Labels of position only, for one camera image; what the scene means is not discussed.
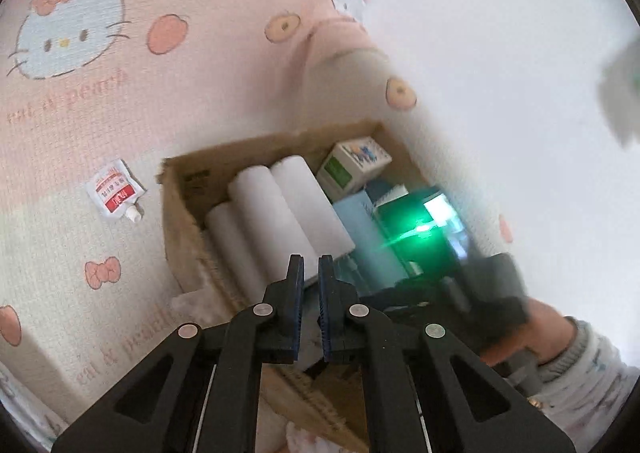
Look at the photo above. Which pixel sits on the green and white carton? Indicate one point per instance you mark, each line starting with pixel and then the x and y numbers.
pixel 345 173

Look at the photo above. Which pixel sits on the person's right hand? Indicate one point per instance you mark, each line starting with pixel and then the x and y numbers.
pixel 530 333

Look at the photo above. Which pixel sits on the white paper roll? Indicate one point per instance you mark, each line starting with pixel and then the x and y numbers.
pixel 235 243
pixel 270 213
pixel 310 203

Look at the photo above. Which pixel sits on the light blue box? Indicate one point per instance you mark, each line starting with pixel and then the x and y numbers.
pixel 360 233

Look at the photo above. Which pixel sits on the red and white spout pouch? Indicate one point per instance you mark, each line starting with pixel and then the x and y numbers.
pixel 115 190

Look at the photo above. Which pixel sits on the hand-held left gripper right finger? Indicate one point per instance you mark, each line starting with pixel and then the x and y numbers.
pixel 325 293

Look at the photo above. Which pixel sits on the pink printed blanket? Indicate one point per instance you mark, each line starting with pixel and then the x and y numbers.
pixel 150 83

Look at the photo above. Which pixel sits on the cardboard box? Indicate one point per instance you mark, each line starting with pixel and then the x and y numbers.
pixel 185 193

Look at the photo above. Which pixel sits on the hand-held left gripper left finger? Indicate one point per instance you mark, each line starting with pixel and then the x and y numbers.
pixel 296 283

